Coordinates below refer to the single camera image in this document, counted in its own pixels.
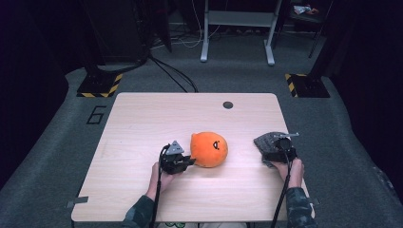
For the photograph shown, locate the white and orange clutter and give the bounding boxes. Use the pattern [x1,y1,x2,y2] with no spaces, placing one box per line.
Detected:
[294,4,319,16]

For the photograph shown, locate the dark curtain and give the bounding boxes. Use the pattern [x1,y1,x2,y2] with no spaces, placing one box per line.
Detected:
[0,0,96,191]
[317,0,403,203]

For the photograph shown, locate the white cable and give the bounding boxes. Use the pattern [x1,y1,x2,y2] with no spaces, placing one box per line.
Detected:
[151,0,222,50]

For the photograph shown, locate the black side stand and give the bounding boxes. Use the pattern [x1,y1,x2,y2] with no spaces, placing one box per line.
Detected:
[274,0,334,60]

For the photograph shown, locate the person's left hand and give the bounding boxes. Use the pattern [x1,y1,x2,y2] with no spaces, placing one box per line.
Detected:
[147,161,184,194]

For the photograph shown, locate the left hand-held gripper black cable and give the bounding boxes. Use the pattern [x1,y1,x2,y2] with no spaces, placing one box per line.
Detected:
[148,143,171,228]

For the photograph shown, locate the black base plate hazard stripes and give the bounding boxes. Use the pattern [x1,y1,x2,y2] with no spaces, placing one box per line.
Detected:
[284,73,331,99]
[76,73,124,99]

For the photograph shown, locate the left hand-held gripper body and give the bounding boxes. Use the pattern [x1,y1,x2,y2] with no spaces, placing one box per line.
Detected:
[160,140,191,176]

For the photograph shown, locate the black equipment cabinet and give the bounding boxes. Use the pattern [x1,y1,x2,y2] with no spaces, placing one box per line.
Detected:
[80,0,150,65]

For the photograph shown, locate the person's right hand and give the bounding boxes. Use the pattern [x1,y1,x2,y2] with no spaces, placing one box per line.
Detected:
[271,158,306,189]

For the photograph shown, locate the orange plush toy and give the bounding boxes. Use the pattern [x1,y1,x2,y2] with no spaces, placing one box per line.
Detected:
[189,131,229,169]

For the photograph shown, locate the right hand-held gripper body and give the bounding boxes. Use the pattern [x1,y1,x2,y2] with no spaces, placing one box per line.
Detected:
[262,132,300,163]

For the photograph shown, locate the hand-held gripper black cable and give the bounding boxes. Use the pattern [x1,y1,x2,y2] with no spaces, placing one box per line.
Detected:
[148,143,171,228]
[269,148,293,228]

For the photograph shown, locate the white desk frame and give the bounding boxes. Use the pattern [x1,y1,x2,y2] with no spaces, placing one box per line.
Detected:
[200,0,283,67]

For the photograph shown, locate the black floor cable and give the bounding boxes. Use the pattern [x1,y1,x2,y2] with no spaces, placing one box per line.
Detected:
[151,56,200,94]
[148,56,189,94]

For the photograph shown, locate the right hand-held gripper black cable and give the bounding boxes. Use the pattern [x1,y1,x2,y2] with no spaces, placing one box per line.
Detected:
[269,148,293,228]

